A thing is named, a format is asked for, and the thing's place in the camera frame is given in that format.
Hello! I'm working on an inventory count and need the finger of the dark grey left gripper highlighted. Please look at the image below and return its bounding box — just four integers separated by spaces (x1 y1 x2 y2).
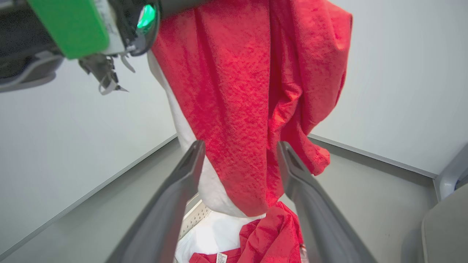
159 0 211 19

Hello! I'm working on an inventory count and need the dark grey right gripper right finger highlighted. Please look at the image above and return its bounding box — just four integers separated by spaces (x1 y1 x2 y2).
277 141 378 263

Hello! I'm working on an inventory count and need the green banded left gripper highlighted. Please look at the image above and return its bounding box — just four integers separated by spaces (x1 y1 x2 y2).
27 0 160 60

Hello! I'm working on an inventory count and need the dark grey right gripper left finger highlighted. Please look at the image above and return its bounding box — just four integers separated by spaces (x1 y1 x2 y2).
105 140 206 263

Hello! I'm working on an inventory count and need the red textured garment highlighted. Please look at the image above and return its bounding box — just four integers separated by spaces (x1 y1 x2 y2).
151 0 353 218

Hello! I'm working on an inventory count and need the white laundry basket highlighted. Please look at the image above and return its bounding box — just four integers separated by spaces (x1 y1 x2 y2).
178 194 212 241

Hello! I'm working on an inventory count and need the red garment with white label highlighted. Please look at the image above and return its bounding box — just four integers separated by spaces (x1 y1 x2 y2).
189 201 305 263

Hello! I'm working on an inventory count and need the black cable bundle with ties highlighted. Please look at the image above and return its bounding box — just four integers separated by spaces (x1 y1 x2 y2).
78 53 136 96

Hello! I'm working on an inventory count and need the white frame post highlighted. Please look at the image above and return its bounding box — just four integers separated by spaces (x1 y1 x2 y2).
433 142 468 202

